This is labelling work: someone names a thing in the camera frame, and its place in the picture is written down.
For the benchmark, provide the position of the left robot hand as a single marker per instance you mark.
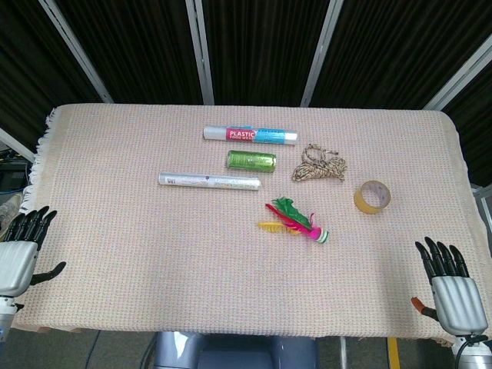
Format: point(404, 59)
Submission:
point(15, 257)

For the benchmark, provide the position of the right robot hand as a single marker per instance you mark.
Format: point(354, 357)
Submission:
point(457, 303)

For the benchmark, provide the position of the colorful feather shuttlecock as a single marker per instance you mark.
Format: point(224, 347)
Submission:
point(296, 223)

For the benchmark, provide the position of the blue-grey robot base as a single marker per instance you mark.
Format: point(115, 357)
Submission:
point(236, 351)

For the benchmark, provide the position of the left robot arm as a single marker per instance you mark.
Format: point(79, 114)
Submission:
point(5, 319)

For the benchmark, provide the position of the yellow tape roll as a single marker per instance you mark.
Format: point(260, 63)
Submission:
point(372, 197)

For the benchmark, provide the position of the beige woven tablecloth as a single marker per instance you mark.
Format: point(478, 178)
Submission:
point(153, 250)

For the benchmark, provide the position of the clear plastic bag roll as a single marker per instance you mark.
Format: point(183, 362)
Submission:
point(209, 180)

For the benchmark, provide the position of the green cylindrical can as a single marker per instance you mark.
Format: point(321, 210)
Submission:
point(251, 160)

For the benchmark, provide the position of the plastic food wrap roll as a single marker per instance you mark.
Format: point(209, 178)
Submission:
point(250, 135)

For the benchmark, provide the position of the grey metal frame post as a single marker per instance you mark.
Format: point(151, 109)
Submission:
point(201, 50)
point(15, 144)
point(77, 48)
point(459, 77)
point(321, 54)

